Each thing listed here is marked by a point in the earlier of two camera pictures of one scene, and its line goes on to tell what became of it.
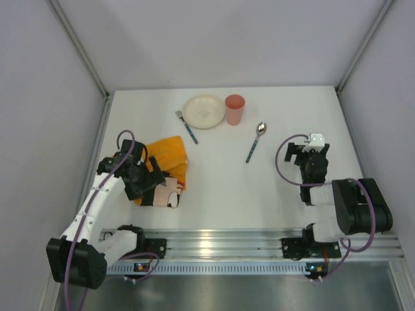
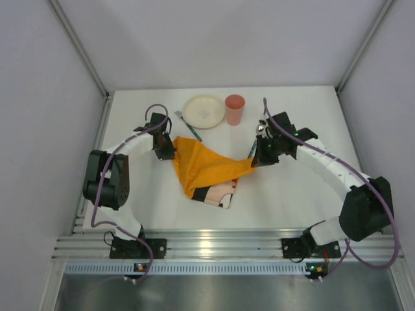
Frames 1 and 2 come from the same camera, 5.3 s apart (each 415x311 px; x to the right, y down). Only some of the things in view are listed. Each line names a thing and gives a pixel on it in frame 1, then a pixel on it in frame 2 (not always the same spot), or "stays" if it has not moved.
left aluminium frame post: [83, 49] stays
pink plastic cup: [235, 105] stays
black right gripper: [292, 152] to [265, 155]
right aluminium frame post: [385, 7] stays
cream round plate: [203, 111] stays
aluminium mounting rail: [255, 244] stays
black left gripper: [152, 177] to [164, 150]
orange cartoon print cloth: [170, 155] to [206, 174]
